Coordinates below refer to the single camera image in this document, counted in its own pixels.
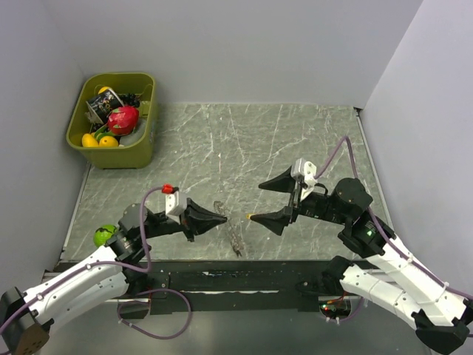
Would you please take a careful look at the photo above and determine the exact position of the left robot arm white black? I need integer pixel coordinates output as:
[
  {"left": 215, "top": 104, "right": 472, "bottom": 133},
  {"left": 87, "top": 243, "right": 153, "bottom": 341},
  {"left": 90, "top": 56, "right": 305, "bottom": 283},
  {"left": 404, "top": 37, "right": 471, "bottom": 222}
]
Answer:
[{"left": 1, "top": 197, "right": 227, "bottom": 354}]

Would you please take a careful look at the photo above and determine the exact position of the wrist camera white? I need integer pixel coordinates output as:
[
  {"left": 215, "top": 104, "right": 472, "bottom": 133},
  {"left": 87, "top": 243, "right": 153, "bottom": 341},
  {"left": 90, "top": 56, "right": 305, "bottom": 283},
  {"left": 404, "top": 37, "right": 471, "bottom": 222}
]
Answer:
[
  {"left": 161, "top": 184, "right": 188, "bottom": 224},
  {"left": 290, "top": 158, "right": 317, "bottom": 200}
]

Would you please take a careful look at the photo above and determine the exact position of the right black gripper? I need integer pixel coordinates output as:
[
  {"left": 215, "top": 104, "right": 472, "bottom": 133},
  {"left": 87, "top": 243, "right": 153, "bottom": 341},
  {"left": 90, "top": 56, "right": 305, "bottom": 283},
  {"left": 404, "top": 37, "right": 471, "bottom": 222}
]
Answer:
[{"left": 248, "top": 164, "right": 347, "bottom": 234}]

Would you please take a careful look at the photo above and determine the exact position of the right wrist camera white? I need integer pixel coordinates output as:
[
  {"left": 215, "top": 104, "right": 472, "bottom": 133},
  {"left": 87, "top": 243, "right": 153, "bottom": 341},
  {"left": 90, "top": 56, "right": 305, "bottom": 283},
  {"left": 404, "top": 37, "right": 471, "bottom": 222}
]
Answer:
[{"left": 290, "top": 158, "right": 317, "bottom": 200}]

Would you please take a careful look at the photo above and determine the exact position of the black printed paper cup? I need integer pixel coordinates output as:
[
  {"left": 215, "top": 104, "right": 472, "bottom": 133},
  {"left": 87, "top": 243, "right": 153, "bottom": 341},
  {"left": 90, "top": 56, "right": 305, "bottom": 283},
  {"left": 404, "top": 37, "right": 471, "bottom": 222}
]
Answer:
[{"left": 86, "top": 89, "right": 124, "bottom": 124}]

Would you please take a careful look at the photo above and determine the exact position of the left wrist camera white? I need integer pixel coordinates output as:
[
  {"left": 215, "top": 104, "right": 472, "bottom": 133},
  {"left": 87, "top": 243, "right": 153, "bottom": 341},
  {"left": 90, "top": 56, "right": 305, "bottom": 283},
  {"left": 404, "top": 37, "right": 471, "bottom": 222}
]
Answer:
[{"left": 161, "top": 184, "right": 188, "bottom": 224}]

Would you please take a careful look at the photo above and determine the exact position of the red dragon fruit toy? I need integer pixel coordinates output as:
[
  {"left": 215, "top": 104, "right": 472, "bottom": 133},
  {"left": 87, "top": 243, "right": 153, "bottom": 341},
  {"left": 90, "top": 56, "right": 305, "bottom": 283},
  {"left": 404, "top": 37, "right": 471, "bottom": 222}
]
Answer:
[{"left": 107, "top": 106, "right": 140, "bottom": 136}]

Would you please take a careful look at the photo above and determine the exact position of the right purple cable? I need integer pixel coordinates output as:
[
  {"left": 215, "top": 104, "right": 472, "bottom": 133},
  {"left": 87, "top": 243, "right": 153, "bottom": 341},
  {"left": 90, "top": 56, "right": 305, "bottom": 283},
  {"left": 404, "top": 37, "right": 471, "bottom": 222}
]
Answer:
[{"left": 314, "top": 135, "right": 473, "bottom": 323}]

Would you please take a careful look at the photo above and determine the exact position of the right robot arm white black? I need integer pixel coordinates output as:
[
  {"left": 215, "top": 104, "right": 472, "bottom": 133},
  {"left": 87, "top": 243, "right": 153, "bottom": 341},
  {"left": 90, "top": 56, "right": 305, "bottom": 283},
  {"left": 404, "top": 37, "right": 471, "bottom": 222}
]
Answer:
[{"left": 250, "top": 162, "right": 472, "bottom": 354}]

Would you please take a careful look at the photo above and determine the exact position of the olive green plastic bin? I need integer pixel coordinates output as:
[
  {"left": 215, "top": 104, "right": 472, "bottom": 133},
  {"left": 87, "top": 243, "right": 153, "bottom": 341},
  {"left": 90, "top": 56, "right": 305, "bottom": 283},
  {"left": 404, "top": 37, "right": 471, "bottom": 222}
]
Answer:
[{"left": 66, "top": 72, "right": 158, "bottom": 169}]

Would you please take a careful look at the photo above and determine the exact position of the green ball toy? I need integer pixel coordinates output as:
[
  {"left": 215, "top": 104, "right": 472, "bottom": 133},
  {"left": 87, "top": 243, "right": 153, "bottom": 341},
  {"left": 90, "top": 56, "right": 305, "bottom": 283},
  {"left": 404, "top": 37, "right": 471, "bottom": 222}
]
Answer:
[{"left": 93, "top": 224, "right": 117, "bottom": 247}]

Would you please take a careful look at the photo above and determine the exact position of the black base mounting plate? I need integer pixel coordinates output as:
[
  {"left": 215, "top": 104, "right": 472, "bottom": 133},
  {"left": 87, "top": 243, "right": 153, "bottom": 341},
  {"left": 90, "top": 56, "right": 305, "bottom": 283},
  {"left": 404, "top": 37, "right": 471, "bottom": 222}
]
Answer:
[{"left": 101, "top": 260, "right": 367, "bottom": 316}]

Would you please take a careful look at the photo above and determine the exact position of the yellow lemon toy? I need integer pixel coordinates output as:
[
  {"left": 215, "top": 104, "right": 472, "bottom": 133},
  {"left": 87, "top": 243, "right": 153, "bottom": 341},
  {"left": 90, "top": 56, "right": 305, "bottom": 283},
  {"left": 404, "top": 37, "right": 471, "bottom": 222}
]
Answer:
[{"left": 81, "top": 133, "right": 99, "bottom": 148}]

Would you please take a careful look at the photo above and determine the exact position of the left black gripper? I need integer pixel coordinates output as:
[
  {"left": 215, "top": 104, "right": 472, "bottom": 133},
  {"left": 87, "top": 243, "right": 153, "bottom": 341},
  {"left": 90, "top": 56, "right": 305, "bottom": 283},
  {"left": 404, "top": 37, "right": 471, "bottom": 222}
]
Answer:
[{"left": 140, "top": 197, "right": 226, "bottom": 241}]

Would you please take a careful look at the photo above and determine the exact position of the yellow mango toy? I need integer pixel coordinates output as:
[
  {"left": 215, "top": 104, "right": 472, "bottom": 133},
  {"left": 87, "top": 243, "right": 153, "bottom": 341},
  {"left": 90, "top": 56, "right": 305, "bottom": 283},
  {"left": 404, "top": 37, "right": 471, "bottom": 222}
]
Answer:
[{"left": 98, "top": 136, "right": 119, "bottom": 148}]

